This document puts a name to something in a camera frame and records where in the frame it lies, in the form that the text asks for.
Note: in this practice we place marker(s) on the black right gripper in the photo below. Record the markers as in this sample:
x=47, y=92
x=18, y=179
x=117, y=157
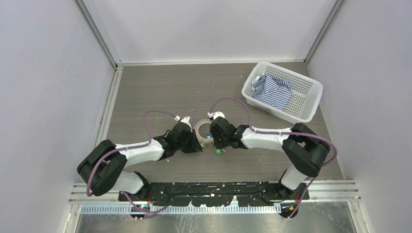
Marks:
x=218, y=145

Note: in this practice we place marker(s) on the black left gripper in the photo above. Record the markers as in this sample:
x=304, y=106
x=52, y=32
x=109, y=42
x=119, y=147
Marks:
x=195, y=145

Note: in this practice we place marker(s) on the round metal key organizer disc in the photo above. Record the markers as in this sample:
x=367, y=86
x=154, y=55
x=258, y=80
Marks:
x=201, y=127

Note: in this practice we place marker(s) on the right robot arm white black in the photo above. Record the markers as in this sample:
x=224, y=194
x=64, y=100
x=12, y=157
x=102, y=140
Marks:
x=306, y=150

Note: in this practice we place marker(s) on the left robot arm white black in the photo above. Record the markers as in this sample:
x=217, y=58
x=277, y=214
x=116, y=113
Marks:
x=103, y=170

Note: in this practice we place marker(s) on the white perforated plastic basket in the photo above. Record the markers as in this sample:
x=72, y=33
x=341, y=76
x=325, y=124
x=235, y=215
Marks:
x=306, y=93

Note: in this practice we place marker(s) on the blue white striped cloth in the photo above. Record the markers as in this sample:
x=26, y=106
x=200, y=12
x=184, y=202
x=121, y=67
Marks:
x=272, y=90

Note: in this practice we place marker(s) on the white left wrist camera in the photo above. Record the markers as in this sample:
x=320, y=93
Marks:
x=185, y=120

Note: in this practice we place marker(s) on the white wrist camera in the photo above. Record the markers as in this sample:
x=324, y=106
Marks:
x=215, y=115
x=185, y=120

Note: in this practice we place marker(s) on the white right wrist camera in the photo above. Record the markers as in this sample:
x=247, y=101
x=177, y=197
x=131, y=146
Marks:
x=215, y=115

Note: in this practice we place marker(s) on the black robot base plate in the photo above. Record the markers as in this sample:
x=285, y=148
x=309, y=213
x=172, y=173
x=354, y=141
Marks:
x=213, y=194

